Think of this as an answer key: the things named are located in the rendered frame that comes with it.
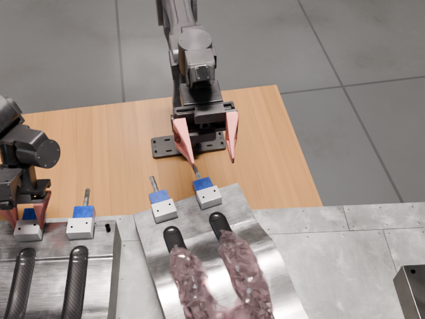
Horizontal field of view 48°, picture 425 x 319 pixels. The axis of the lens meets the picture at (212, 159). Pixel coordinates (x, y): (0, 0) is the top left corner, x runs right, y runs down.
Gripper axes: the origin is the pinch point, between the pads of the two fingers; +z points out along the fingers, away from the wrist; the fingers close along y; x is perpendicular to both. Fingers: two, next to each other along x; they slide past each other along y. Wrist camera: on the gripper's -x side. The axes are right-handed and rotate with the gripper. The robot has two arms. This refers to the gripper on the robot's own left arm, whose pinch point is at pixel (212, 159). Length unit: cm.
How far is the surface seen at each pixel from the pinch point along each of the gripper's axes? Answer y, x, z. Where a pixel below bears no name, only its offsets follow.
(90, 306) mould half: -25.1, 30.8, 8.0
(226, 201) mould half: 5.7, 34.3, -13.5
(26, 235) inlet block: -37.5, 28.5, -8.4
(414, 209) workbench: 52, 40, -7
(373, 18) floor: 138, 125, -192
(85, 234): -25.7, 28.8, -6.9
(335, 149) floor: 78, 122, -90
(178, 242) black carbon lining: -6.7, 34.6, -5.0
